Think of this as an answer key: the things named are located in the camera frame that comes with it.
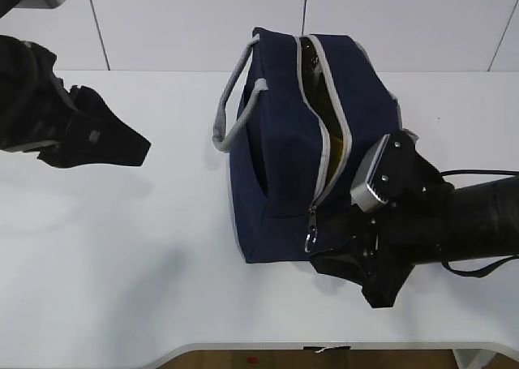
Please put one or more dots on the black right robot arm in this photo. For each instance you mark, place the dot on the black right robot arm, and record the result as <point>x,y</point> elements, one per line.
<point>470,231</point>

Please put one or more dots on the yellow pear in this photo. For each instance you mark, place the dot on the yellow pear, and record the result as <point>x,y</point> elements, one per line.
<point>336,150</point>

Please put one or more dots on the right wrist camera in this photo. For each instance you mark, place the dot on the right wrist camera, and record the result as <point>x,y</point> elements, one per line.
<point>392,171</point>

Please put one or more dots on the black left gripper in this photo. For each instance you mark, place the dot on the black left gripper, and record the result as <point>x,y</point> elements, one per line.
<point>93,134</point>

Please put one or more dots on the navy blue lunch bag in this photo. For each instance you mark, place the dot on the navy blue lunch bag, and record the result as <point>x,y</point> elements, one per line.
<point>285,97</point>

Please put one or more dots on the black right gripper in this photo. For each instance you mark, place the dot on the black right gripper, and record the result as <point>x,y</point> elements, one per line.
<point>372,260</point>

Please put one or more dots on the white table leg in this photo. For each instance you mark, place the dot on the white table leg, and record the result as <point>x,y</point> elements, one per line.
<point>473,358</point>

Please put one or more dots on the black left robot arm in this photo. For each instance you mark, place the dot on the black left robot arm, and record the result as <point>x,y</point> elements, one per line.
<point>34,102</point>

